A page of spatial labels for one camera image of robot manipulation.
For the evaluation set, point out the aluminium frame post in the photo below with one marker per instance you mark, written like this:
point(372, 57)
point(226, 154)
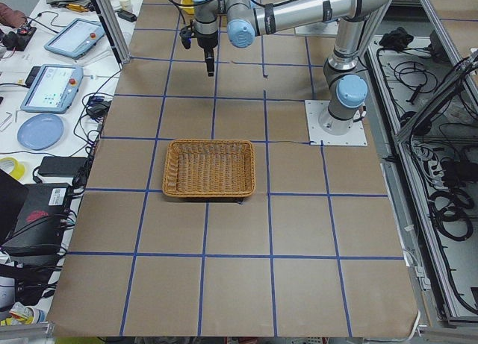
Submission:
point(113, 32)

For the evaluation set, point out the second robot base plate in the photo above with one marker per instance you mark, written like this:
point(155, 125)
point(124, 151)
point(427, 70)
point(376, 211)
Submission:
point(318, 29)

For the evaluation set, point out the lower teach pendant tablet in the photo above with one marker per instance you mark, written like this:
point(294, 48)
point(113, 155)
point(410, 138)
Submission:
point(53, 89)

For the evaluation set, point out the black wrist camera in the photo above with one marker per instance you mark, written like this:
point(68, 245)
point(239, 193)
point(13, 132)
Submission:
point(186, 34)

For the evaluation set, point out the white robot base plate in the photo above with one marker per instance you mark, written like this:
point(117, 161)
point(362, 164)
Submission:
point(324, 130)

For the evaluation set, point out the yellow plastic bin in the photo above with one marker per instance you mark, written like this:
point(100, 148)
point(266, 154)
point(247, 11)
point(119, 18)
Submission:
point(187, 7)

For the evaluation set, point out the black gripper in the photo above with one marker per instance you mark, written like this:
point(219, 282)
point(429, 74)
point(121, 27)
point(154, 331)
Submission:
point(205, 42)

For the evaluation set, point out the woven wicker basket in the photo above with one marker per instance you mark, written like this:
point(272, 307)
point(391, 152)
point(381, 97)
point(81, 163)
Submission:
point(209, 169)

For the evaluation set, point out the white paper cup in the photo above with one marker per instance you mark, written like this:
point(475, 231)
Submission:
point(126, 5)

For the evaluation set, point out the black computer box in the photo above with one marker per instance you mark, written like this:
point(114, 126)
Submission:
point(42, 221)

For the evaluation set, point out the allen key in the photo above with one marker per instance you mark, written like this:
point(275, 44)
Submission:
point(6, 119)

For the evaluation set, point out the upper teach pendant tablet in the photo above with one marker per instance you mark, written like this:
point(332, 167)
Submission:
point(76, 39)

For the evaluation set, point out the yellow tape roll on desk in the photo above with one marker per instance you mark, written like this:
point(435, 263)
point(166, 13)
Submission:
point(13, 167)

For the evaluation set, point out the teach pendant tablet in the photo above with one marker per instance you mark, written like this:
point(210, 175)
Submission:
point(53, 89)
point(76, 39)

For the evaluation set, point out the black cloth bundle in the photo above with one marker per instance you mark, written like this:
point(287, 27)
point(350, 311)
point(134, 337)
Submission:
point(396, 40)

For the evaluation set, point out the blue plate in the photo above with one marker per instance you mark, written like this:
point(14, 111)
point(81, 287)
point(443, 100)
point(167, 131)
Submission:
point(40, 131)

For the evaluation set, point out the black power adapter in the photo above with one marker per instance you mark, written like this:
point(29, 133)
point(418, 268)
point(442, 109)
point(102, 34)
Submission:
point(60, 166)

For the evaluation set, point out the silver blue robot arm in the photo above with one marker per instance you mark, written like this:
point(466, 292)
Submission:
point(247, 19)

